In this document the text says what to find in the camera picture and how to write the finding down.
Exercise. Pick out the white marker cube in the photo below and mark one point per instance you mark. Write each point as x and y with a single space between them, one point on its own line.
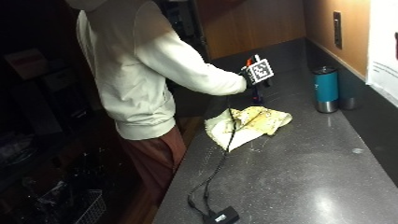
261 70

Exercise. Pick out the yellow cleaning cloth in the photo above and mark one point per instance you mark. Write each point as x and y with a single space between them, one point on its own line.
253 122

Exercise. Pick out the teal steel tumbler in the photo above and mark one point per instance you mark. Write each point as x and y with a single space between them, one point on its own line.
325 89

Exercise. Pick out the the person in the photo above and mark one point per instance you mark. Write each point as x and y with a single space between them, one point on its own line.
132 71

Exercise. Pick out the white paper sign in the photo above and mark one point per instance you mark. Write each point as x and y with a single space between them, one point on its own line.
383 46

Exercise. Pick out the black adapter box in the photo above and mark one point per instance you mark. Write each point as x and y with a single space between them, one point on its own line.
222 216

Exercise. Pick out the black wall outlet plate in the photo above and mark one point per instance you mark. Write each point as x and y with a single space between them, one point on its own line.
337 29

